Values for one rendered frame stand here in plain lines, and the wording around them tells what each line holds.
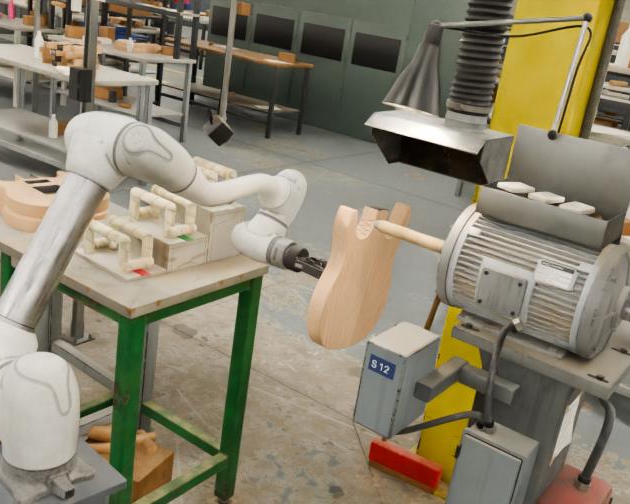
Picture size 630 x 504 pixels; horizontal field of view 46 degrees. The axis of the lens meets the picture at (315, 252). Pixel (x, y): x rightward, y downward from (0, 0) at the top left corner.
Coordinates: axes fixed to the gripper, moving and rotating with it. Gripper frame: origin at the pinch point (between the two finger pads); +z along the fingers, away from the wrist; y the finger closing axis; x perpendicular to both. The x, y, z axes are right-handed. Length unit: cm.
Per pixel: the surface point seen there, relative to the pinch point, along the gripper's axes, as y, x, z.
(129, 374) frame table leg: 34, -40, -40
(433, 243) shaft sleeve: 9.9, 19.0, 24.9
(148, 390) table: -26, -77, -85
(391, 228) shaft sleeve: 9.8, 19.0, 12.9
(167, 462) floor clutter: -18, -94, -62
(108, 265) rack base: 27, -17, -64
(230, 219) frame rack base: -8, 2, -51
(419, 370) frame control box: 32, -4, 39
